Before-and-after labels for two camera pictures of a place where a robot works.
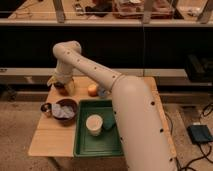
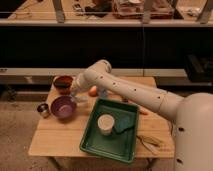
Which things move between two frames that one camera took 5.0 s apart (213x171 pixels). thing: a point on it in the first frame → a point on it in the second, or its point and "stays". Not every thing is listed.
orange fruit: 92,90 stays
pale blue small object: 102,92 stays
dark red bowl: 62,89 stays
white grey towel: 62,111 → 82,98
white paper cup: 94,123 → 106,123
